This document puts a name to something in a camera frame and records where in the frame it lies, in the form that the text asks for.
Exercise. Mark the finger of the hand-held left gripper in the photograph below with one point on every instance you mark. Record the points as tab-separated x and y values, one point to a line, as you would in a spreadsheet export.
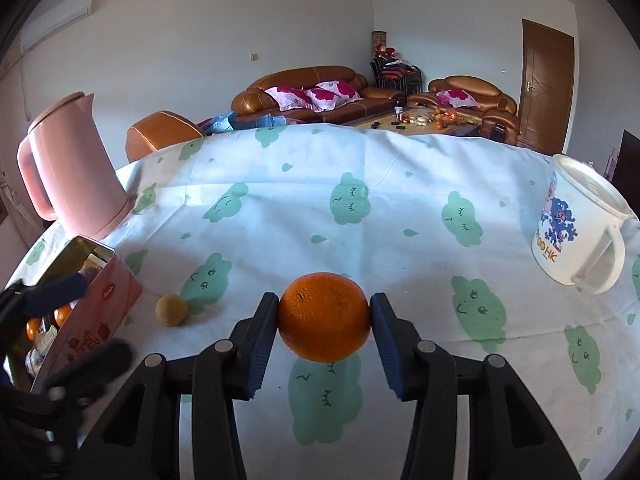
55	294
95	360

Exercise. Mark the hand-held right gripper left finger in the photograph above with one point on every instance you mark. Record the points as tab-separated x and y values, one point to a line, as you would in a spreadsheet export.
262	350

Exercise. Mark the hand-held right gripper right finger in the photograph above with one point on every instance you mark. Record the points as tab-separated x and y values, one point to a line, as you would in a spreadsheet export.
390	350

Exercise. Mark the pink tin box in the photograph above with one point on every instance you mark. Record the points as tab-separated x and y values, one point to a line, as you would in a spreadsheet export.
100	315

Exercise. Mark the large orange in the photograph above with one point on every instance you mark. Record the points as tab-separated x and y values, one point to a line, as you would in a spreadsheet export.
325	317

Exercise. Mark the small yellow-brown round fruit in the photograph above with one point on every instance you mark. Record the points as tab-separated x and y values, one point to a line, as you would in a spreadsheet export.
171	310

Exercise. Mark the printed paper sheet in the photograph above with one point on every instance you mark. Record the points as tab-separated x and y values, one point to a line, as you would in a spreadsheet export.
95	262

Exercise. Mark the pink electric kettle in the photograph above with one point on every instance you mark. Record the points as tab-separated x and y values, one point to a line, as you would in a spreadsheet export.
75	170

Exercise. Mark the white green cloud tablecloth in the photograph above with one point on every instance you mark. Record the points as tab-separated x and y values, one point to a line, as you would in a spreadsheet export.
400	185

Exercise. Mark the brown leather stool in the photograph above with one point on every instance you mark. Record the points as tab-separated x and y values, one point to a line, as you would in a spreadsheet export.
160	132

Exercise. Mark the white printed mug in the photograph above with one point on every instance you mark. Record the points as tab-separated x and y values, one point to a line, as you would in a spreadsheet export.
570	220

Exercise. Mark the cluttered coffee table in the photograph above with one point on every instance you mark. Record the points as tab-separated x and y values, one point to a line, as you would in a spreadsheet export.
380	121

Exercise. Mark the blue denim cloth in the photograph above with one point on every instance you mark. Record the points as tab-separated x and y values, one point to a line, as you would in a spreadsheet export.
225	122

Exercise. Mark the brown leather sofa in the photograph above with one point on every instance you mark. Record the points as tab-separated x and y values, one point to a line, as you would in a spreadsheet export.
370	102

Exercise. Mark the pink floral pillow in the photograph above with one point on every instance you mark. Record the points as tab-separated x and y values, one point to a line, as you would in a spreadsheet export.
457	98
290	99
335	94

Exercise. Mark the brown leather armchair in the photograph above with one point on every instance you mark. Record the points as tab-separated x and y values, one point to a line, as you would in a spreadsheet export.
480	92

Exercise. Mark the white air conditioner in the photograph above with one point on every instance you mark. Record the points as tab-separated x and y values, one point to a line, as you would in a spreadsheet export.
55	20

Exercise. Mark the stack of dark chairs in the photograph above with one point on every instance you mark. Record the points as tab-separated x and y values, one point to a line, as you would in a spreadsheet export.
397	76

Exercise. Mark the red toy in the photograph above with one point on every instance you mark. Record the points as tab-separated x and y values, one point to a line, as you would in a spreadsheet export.
386	51

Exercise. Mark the dark flat panel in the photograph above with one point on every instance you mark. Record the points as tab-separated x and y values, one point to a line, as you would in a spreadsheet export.
630	160

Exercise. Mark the brown wooden door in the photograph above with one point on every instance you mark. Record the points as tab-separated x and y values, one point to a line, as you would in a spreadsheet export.
545	85

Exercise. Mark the tall brown cylinder vase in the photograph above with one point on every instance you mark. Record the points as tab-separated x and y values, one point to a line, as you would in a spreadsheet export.
379	40

